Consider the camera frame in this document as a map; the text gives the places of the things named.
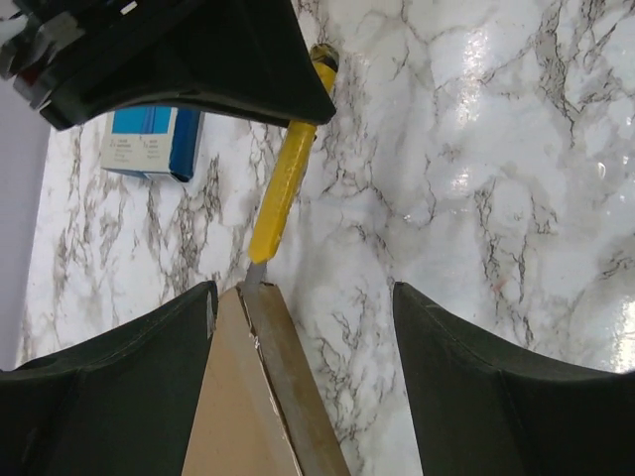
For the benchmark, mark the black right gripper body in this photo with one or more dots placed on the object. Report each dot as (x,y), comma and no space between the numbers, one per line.
(33,33)

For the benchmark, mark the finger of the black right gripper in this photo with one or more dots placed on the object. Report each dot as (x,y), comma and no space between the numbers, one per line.
(245,59)

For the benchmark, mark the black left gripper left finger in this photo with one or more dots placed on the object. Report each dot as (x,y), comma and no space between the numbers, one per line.
(120,403)

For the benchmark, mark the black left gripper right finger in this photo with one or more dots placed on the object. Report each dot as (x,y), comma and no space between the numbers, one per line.
(481,405)

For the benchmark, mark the yellow utility knife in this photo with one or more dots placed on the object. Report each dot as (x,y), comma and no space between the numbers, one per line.
(285,182)

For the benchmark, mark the brown cardboard express box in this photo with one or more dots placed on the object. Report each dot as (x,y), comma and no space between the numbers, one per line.
(259,410)

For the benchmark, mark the blue razor box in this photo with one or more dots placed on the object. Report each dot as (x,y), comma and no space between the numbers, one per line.
(151,142)

